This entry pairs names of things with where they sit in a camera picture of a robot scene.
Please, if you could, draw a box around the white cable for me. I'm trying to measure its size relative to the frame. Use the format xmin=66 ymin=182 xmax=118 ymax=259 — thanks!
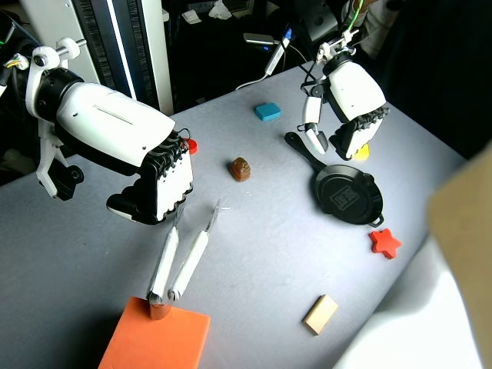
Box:
xmin=234 ymin=42 xmax=309 ymax=91

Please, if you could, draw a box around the grey table cloth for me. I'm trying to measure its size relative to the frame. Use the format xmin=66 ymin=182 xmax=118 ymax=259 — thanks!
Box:
xmin=0 ymin=63 xmax=474 ymax=369

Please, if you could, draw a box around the brown piece of meat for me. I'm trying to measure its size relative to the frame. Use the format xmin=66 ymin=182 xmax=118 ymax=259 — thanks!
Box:
xmin=229 ymin=156 xmax=253 ymax=182

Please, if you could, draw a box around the black cast iron pan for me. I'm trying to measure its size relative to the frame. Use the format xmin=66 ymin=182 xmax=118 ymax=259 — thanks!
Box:
xmin=284 ymin=131 xmax=385 ymax=228

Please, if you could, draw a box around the blue rectangular block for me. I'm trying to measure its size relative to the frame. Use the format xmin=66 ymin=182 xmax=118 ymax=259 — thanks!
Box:
xmin=254 ymin=101 xmax=283 ymax=123

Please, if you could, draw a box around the orange foam block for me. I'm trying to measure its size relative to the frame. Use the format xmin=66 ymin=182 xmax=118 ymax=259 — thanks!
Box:
xmin=98 ymin=295 xmax=212 ymax=369

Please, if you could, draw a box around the beige cardboard panel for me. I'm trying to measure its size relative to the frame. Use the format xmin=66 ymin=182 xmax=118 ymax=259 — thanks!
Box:
xmin=427 ymin=140 xmax=492 ymax=369

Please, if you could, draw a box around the plain wooden block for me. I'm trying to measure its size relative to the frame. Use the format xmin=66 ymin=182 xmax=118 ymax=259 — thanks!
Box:
xmin=301 ymin=294 xmax=340 ymax=337

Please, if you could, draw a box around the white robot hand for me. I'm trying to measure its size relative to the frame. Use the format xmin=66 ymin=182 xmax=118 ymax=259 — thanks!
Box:
xmin=55 ymin=81 xmax=195 ymax=226
xmin=297 ymin=57 xmax=390 ymax=161

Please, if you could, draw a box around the crumpled white paper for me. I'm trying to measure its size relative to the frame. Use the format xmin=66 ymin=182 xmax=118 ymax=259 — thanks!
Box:
xmin=208 ymin=0 xmax=234 ymax=20

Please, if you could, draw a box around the white cabinet with black strips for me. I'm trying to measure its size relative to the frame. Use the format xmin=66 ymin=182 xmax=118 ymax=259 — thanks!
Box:
xmin=18 ymin=0 xmax=175 ymax=116

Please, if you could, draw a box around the white adapter with blue plug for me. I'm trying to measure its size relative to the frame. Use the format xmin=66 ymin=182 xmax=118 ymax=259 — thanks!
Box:
xmin=264 ymin=26 xmax=294 ymax=76

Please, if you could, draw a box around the grey flat device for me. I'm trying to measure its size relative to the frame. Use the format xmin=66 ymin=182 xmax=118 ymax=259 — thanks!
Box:
xmin=243 ymin=32 xmax=276 ymax=47

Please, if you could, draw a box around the red star block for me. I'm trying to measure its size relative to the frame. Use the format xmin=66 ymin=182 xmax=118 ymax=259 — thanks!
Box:
xmin=368 ymin=228 xmax=403 ymax=261

